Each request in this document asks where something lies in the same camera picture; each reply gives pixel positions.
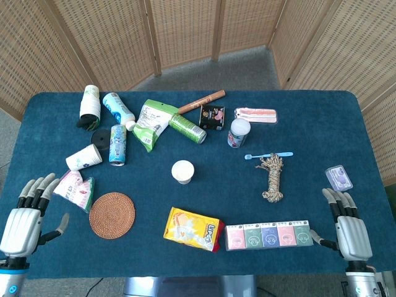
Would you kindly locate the green white snack bag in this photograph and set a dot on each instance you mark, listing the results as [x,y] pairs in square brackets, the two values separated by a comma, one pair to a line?
[151,122]

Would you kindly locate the small black box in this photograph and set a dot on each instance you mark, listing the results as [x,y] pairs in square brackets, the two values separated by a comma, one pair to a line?
[212,117]

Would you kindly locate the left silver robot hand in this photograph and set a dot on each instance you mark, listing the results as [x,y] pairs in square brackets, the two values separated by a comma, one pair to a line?
[21,229]

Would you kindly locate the woven folding screen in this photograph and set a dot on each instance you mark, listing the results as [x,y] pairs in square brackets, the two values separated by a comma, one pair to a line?
[340,46]
[108,40]

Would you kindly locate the blue white plastic bottle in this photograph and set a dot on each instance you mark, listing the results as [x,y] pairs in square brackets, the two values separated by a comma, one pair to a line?
[117,107]

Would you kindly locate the pink blister pack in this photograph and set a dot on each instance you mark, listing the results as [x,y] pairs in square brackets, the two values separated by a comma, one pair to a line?
[256,115]

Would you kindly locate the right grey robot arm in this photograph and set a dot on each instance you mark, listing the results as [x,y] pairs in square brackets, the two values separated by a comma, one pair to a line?
[360,281]

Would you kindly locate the pink white snack bag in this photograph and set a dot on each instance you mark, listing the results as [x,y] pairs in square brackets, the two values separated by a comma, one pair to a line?
[75,190]

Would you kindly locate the green drink can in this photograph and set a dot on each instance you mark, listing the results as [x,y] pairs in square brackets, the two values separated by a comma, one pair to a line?
[187,127]

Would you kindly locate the blue table cloth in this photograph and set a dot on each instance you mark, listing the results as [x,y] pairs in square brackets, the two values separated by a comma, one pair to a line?
[216,191]

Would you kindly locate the black green fabric piece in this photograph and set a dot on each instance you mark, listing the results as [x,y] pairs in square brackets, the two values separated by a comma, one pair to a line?
[88,123]

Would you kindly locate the light blue toothbrush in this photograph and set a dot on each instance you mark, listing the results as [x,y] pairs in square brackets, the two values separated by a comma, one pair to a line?
[263,155]

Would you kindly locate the printed white paper cup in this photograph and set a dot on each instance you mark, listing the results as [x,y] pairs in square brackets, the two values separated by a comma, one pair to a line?
[83,157]

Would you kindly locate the brown wooden stick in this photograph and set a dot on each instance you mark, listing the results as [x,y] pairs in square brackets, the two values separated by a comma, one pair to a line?
[202,100]

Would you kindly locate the black round disc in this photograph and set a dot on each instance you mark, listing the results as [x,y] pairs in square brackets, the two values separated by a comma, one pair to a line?
[100,139]

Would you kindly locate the white lid purple can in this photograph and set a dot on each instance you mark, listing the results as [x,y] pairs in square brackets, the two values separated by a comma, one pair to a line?
[239,131]

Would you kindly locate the yellow snack bag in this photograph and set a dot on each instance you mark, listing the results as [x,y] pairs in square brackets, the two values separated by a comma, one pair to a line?
[188,229]

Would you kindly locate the plain white paper cup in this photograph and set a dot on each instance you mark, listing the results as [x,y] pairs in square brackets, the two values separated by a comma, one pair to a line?
[182,171]

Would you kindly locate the clear purple card box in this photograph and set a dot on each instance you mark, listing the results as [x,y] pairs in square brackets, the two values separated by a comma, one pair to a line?
[339,178]

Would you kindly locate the blue drink can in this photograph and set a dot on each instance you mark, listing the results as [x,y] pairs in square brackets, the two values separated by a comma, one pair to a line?
[117,145]

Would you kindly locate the multicolour tissue pack row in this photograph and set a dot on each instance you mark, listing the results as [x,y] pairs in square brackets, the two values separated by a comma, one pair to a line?
[269,235]

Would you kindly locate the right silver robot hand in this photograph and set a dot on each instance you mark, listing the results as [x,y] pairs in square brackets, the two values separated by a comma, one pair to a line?
[352,238]

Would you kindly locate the round woven rattan coaster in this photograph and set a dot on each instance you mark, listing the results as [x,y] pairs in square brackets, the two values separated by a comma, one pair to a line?
[112,216]

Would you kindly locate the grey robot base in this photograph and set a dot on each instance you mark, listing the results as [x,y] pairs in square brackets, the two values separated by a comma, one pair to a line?
[188,286]

